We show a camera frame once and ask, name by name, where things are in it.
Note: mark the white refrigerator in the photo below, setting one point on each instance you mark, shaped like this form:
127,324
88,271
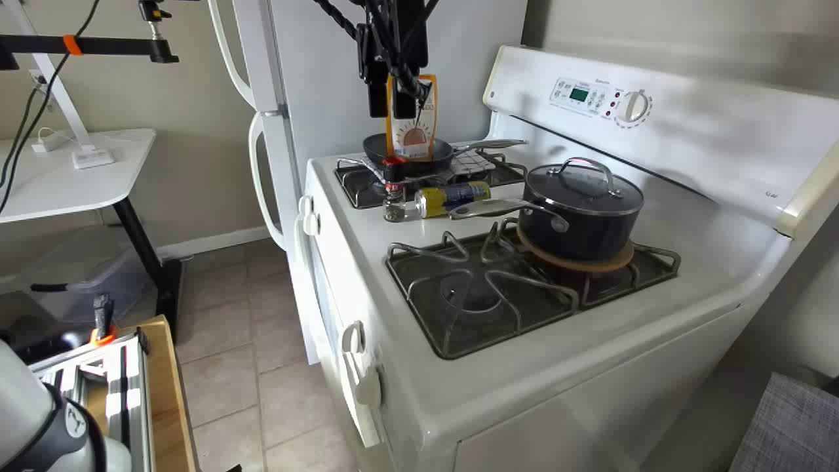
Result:
323,69

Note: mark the red-topped pepper grinder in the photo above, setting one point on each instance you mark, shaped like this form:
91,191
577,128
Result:
393,210

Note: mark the grey checkered mat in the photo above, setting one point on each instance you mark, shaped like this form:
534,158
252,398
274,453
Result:
787,429

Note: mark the clear plastic storage bin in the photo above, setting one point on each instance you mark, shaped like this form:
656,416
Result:
80,271

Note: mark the black frying pan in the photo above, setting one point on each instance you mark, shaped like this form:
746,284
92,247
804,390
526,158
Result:
380,151

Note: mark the glass pot lid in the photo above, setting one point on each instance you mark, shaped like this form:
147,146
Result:
566,184

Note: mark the yellow blue spray can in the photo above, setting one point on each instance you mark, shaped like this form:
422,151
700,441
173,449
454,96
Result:
454,198

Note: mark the round cork trivet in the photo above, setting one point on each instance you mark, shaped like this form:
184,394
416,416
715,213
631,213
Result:
573,264

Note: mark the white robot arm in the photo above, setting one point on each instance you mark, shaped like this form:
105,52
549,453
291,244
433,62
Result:
28,410

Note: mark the checkered cloth under pan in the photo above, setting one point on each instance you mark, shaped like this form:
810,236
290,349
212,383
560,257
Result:
473,164

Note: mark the white timer dial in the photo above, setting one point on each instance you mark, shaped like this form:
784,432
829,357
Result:
632,105

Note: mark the black cooking pot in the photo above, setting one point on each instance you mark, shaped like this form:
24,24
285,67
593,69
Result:
581,230

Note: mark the wooden-edged robot cart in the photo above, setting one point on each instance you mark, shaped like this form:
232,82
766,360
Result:
172,402

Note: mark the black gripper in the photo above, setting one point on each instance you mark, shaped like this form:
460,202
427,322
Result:
393,41

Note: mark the black stove grate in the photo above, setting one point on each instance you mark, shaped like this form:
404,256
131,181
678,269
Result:
357,188

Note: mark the white table black leg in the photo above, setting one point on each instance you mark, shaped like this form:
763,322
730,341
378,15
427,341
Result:
62,180

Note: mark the camera stand with orange tape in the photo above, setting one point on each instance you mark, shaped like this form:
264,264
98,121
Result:
105,48

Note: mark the white gas stove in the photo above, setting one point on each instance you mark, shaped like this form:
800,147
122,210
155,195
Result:
540,383

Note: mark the orange food pouch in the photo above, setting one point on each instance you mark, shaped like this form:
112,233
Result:
418,133

